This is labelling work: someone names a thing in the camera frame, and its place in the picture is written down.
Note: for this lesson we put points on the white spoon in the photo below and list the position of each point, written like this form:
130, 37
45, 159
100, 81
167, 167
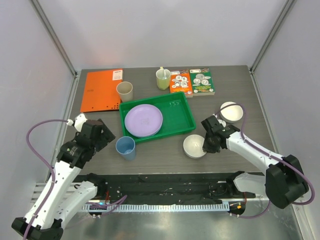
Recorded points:
163, 73

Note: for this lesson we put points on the blue cup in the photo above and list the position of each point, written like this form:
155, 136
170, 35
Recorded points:
126, 147

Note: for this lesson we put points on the orange folder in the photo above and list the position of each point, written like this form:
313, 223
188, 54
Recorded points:
100, 91

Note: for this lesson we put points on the orange book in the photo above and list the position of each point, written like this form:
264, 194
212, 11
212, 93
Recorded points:
180, 81

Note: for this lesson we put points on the beige cup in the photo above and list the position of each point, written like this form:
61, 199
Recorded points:
125, 91

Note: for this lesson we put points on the purple plate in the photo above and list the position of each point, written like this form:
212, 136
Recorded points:
143, 114

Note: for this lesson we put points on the white slotted cable duct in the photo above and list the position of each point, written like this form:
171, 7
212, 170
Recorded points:
131, 208

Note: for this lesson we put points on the green book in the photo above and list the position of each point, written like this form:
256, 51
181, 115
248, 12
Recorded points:
202, 82

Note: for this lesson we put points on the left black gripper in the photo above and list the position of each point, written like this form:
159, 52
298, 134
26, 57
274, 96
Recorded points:
106, 136

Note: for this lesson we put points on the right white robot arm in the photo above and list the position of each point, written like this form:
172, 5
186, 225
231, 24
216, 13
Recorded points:
282, 180

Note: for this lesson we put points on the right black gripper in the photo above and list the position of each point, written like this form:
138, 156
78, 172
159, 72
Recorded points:
210, 144

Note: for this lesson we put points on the white bowl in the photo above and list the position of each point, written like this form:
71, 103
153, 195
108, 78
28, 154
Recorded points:
193, 146
231, 113

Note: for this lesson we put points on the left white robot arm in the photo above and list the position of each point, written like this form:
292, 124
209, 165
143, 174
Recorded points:
52, 211

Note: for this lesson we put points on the green cup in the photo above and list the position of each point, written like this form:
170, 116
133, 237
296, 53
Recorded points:
163, 84

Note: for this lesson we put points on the green plastic bin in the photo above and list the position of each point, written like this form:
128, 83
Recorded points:
177, 115

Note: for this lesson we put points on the blue plate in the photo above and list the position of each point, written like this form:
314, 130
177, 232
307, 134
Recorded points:
143, 130

